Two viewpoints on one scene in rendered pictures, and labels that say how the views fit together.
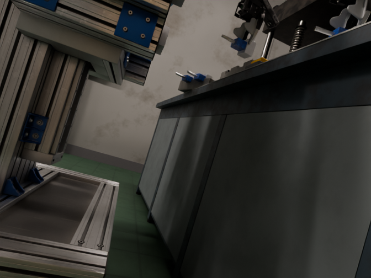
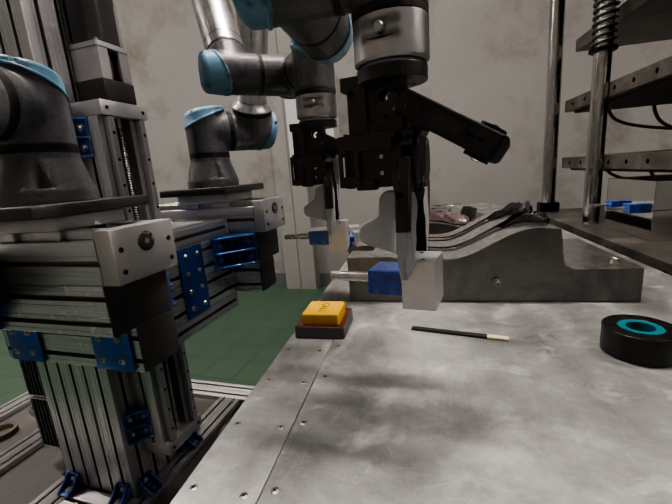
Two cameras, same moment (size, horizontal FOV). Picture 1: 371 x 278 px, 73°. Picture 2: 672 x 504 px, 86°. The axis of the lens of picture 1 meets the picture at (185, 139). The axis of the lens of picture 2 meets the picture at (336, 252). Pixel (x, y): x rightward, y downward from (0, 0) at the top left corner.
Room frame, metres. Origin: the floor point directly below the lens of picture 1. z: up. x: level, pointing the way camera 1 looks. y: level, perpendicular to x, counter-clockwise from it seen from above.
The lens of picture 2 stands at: (0.31, -0.48, 1.05)
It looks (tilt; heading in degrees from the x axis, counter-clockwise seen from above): 12 degrees down; 31
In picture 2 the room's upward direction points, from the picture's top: 4 degrees counter-clockwise
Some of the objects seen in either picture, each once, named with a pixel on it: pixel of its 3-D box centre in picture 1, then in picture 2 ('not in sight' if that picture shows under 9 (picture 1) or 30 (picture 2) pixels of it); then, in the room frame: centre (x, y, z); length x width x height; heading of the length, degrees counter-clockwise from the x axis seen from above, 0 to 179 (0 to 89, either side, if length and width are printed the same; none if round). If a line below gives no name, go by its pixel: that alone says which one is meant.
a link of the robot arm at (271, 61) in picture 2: not in sight; (286, 76); (0.95, -0.01, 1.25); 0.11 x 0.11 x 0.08; 55
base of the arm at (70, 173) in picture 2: not in sight; (45, 175); (0.63, 0.30, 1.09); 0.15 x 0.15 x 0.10
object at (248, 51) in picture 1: (236, 43); (315, 235); (0.91, -0.08, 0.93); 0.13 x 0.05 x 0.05; 112
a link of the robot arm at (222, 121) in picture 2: not in sight; (208, 130); (1.12, 0.41, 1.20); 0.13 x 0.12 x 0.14; 145
